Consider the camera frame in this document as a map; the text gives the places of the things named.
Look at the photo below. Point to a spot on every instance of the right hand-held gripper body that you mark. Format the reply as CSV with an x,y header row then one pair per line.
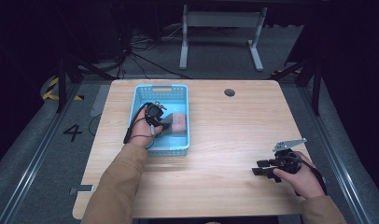
x,y
288,160

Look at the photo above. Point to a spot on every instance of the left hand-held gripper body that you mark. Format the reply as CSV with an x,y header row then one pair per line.
x,y
154,113

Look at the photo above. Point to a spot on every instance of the plain grey glove pink cuff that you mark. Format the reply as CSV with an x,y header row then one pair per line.
x,y
179,123

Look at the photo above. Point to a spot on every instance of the light blue plastic basket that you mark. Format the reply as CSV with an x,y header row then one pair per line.
x,y
173,144

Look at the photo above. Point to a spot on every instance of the person's left hand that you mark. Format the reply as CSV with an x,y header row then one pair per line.
x,y
142,133

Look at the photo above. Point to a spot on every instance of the person's right hand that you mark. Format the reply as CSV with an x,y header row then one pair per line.
x,y
306,182

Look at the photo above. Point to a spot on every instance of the round grey table grommet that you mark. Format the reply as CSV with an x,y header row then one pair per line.
x,y
229,92

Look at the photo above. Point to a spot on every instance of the black metal stand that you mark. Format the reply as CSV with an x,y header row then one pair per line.
x,y
61,87
316,90

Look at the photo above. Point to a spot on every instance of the grey metal floor rail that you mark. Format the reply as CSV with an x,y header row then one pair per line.
x,y
38,155
334,158

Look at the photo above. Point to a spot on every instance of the small silver floor bracket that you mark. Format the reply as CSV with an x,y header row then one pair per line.
x,y
85,188

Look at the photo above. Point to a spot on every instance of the white metal desk frame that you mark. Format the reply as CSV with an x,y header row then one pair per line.
x,y
221,19

